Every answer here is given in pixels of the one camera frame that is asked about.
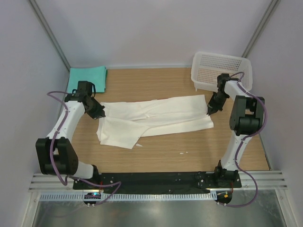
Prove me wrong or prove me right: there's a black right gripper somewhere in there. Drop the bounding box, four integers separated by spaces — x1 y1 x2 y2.
207 91 229 115

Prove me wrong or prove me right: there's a white printed t-shirt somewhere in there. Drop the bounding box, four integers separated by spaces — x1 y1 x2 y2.
97 95 214 149

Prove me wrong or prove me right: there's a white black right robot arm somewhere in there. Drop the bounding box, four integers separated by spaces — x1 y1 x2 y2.
207 72 267 188

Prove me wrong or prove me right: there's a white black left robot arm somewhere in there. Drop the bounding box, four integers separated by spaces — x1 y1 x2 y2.
36 81 106 189

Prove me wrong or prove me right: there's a folded teal t-shirt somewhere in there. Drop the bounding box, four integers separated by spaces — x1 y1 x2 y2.
67 66 107 93

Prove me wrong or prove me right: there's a white perforated plastic basket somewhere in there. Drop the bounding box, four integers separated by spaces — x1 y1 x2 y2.
191 52 253 92

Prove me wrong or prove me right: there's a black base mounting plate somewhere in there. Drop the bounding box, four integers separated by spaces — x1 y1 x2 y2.
74 169 242 193

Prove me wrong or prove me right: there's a right base electronics board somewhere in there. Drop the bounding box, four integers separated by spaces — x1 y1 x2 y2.
215 191 232 206

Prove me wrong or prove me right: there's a base electronics board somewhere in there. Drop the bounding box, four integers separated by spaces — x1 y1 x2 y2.
215 191 232 206
84 192 101 206

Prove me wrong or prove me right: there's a left base electronics board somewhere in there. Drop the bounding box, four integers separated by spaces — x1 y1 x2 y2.
84 192 101 206

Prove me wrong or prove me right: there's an aluminium frame rail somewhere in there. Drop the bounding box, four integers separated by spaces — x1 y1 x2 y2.
28 171 287 192

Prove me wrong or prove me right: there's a white slotted cable duct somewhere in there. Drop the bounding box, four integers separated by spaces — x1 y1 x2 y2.
39 192 217 202

